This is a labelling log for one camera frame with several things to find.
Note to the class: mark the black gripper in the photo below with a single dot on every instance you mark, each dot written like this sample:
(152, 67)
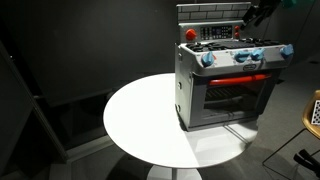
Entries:
(268, 6)

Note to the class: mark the orange stove button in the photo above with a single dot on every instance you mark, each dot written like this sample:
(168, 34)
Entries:
(237, 34)
(237, 28)

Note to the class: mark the blue stove knob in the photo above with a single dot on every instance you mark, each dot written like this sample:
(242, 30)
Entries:
(287, 50)
(207, 58)
(257, 53)
(241, 56)

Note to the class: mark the grey toy stove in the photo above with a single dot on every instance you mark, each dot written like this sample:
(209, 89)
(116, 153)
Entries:
(226, 96)

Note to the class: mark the red round timer knob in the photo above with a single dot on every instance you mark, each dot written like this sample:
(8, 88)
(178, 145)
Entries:
(191, 34)

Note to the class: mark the checkerboard calibration sheet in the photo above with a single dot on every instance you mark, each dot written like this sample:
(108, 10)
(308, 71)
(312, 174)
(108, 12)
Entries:
(317, 112)

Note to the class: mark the yellow chair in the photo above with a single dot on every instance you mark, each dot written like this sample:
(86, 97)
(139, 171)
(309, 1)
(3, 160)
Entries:
(311, 126)

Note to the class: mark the white round pedestal table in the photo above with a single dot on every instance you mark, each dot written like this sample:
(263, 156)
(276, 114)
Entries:
(146, 123)

